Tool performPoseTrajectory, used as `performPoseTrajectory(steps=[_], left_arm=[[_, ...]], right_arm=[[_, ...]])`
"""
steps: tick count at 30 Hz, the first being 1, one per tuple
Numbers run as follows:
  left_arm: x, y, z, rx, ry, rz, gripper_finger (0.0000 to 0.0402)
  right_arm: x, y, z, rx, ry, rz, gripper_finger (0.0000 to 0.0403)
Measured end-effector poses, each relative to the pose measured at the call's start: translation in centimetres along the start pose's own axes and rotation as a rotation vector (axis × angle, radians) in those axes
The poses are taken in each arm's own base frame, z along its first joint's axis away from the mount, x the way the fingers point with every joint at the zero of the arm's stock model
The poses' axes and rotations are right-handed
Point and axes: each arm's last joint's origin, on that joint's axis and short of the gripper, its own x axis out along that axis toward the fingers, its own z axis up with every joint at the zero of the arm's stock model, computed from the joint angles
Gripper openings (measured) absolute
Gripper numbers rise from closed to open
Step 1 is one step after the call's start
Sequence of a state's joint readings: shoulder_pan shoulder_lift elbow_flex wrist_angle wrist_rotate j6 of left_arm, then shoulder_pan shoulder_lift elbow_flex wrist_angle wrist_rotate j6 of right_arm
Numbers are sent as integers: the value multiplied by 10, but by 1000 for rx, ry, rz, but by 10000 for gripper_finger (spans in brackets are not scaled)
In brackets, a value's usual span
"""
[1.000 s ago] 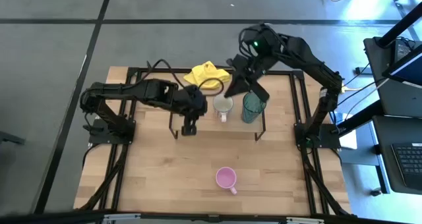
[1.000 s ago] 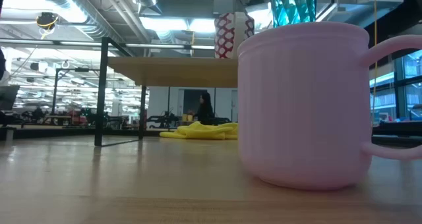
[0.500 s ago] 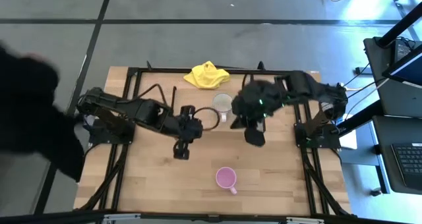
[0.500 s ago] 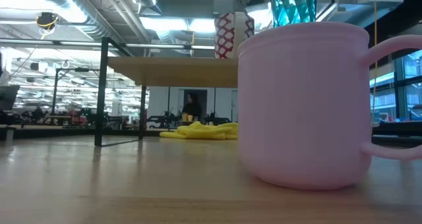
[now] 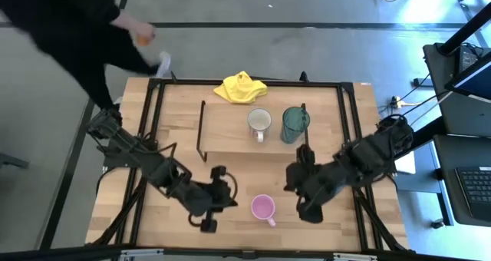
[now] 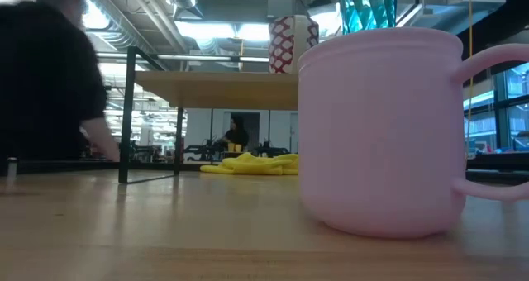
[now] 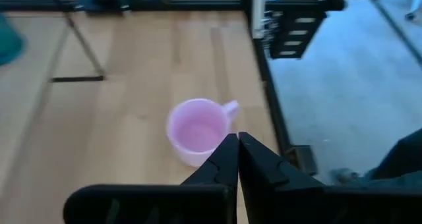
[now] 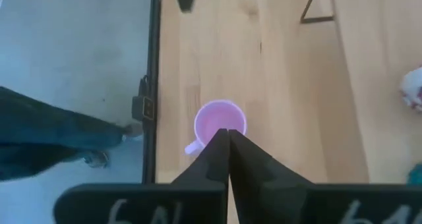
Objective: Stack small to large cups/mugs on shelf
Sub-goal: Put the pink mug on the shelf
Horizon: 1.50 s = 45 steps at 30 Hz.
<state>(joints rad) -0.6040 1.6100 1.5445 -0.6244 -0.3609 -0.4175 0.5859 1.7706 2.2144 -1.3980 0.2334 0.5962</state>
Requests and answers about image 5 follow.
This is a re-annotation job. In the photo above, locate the pink plastic mug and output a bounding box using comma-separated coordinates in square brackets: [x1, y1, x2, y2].
[250, 193, 277, 228]

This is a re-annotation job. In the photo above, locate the black computer monitor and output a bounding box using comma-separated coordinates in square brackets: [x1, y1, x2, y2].
[444, 49, 491, 101]

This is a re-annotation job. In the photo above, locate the black monitor stand pole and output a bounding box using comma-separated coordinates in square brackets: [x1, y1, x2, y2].
[439, 13, 491, 57]

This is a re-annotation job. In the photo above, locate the wooden shelf black metal frame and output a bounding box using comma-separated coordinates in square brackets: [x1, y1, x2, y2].
[196, 99, 311, 166]

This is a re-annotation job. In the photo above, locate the black overhead rig beam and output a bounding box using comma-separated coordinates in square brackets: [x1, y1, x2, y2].
[0, 244, 491, 261]

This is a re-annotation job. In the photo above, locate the yellow cloth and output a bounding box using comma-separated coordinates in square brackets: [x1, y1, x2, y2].
[213, 70, 269, 105]

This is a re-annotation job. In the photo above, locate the dark grey side desk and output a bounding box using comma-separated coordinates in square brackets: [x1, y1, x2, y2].
[423, 43, 491, 137]
[432, 133, 491, 228]

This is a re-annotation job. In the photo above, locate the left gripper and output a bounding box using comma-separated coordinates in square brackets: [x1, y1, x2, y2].
[186, 165, 239, 233]

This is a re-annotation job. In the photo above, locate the black aluminium table frame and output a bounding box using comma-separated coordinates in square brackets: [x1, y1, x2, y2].
[90, 71, 414, 254]

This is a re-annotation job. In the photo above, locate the teal transparent tumbler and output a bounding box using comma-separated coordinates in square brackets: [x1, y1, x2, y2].
[279, 106, 311, 145]

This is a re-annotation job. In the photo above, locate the person's white shoe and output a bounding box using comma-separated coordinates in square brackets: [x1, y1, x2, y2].
[155, 51, 173, 78]

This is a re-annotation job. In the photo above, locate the person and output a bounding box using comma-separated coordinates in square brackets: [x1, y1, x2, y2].
[0, 0, 172, 111]

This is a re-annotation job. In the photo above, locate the white speckled mug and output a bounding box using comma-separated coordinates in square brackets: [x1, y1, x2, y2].
[246, 107, 273, 144]

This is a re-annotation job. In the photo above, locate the white paper sheet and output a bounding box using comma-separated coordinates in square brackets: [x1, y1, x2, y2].
[395, 152, 417, 176]

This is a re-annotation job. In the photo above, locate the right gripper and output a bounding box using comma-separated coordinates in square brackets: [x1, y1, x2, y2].
[283, 144, 346, 224]

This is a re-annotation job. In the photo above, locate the dark furniture leg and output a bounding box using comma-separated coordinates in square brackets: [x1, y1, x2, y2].
[0, 152, 30, 170]

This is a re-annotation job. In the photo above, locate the black keyboard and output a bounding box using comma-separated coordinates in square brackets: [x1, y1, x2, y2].
[455, 166, 491, 223]

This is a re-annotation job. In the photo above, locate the person's hand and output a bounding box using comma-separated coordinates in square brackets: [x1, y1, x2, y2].
[128, 21, 157, 43]

